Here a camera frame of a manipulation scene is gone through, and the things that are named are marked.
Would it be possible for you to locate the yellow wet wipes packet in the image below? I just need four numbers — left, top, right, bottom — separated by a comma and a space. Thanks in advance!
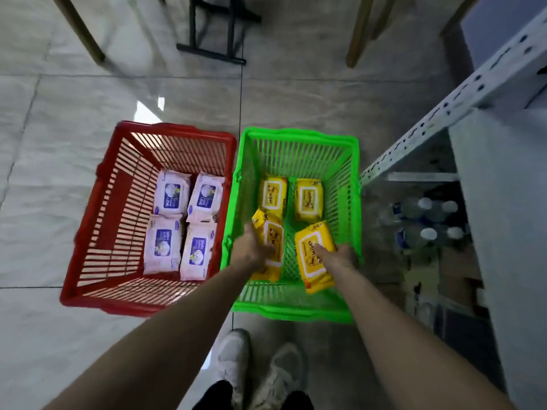
294, 178, 324, 223
258, 176, 289, 219
250, 208, 285, 283
294, 220, 338, 294

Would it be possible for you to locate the person's left forearm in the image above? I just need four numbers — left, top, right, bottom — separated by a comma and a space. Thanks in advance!
42, 262, 257, 410

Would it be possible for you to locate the wooden table leg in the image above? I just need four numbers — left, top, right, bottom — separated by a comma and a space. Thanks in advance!
345, 0, 377, 69
439, 0, 481, 37
50, 0, 106, 65

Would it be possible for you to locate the white sneaker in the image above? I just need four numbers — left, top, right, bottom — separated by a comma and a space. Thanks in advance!
251, 342, 307, 410
213, 329, 253, 409

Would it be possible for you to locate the red plastic shopping basket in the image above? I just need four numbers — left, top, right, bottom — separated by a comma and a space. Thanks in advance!
59, 120, 238, 317

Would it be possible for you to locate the black trouser leg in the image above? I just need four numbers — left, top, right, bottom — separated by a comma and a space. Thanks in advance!
281, 390, 315, 410
191, 379, 234, 410

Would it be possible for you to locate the person's left hand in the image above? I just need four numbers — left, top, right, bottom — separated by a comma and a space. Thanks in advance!
230, 223, 277, 274

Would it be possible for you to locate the brown cardboard box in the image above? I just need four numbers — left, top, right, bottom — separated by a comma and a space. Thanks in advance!
438, 245, 485, 314

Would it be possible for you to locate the black metal stand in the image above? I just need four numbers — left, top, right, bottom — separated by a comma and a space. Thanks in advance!
176, 0, 262, 66

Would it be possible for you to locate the person's right forearm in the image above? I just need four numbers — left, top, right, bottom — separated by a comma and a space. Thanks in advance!
334, 266, 515, 410

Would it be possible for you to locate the white right sneaker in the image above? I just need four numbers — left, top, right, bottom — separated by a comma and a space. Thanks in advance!
251, 342, 307, 410

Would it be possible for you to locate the clear water bottle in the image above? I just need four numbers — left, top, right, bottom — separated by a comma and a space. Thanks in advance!
394, 225, 438, 252
391, 196, 433, 222
436, 225, 466, 248
427, 200, 460, 222

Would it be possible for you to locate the white metal shelf rack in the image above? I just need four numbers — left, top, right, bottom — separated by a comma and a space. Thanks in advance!
360, 7, 547, 410

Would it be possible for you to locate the white left sneaker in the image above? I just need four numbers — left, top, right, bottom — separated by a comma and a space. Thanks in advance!
213, 329, 253, 409

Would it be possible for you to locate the white wet wipes packet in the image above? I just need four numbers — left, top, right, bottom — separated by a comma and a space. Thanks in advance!
179, 222, 218, 281
186, 172, 226, 224
143, 214, 184, 276
153, 169, 191, 217

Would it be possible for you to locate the person's right hand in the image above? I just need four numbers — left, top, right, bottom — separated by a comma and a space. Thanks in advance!
314, 242, 358, 274

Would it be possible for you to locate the green plastic shopping basket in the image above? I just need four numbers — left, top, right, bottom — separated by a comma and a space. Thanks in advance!
220, 126, 363, 324

